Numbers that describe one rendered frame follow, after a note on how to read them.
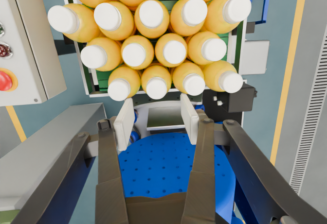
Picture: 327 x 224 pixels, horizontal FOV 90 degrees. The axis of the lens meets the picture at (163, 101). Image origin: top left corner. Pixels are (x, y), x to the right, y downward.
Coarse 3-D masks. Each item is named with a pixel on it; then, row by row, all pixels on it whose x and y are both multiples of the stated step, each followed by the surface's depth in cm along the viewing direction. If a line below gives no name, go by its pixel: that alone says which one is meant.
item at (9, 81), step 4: (0, 72) 28; (4, 72) 28; (0, 76) 28; (4, 76) 28; (8, 76) 28; (0, 80) 28; (4, 80) 28; (8, 80) 28; (0, 84) 29; (4, 84) 29; (8, 84) 29; (12, 84) 29; (0, 88) 29; (4, 88) 29; (8, 88) 29
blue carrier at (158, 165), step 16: (144, 144) 46; (160, 144) 46; (176, 144) 45; (128, 160) 40; (144, 160) 40; (160, 160) 39; (176, 160) 39; (192, 160) 39; (224, 160) 38; (128, 176) 35; (144, 176) 35; (160, 176) 35; (176, 176) 34; (224, 176) 34; (128, 192) 31; (144, 192) 31; (160, 192) 31; (176, 192) 31; (224, 192) 30; (224, 208) 28
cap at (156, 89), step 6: (156, 78) 31; (150, 84) 30; (156, 84) 31; (162, 84) 31; (150, 90) 31; (156, 90) 31; (162, 90) 31; (150, 96) 31; (156, 96) 31; (162, 96) 31
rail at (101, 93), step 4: (140, 88) 46; (172, 88) 44; (176, 88) 44; (204, 88) 44; (208, 88) 44; (92, 92) 45; (96, 92) 45; (100, 92) 45; (104, 92) 45; (140, 92) 44; (144, 92) 44; (92, 96) 44; (96, 96) 44; (100, 96) 44
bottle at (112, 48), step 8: (96, 40) 31; (104, 40) 32; (112, 40) 34; (104, 48) 31; (112, 48) 32; (120, 48) 36; (112, 56) 32; (120, 56) 35; (104, 64) 31; (112, 64) 33; (120, 64) 40
